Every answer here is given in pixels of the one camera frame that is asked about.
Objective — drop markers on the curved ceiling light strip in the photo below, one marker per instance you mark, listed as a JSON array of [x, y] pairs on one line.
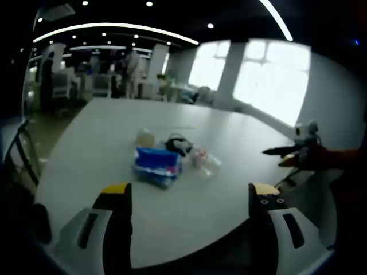
[[114, 27]]

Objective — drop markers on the blue wet wipes pack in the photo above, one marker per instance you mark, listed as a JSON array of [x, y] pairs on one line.
[[160, 180]]

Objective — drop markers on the green potted plant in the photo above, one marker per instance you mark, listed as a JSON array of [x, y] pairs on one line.
[[162, 78]]

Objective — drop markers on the person's right hand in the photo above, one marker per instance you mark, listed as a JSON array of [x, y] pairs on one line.
[[315, 157]]

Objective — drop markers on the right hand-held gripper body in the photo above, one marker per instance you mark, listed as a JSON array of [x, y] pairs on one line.
[[306, 133]]

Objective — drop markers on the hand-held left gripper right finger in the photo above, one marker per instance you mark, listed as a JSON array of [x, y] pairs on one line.
[[259, 223]]

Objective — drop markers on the clear plastic water bottle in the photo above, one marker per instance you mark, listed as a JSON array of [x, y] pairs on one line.
[[206, 161]]

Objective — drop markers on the blue tissue packet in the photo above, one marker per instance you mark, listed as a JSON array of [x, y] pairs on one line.
[[156, 159]]

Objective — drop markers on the dark chair frame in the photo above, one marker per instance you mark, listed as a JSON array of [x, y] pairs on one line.
[[21, 149]]

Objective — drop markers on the white paper cup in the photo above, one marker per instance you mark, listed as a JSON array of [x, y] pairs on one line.
[[146, 137]]

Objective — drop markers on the white table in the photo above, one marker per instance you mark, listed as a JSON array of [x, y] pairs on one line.
[[186, 215]]

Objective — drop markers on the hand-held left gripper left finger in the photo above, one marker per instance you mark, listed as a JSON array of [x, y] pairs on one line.
[[120, 217]]

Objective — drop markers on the straight ceiling light strip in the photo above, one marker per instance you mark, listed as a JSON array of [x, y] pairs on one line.
[[276, 18]]

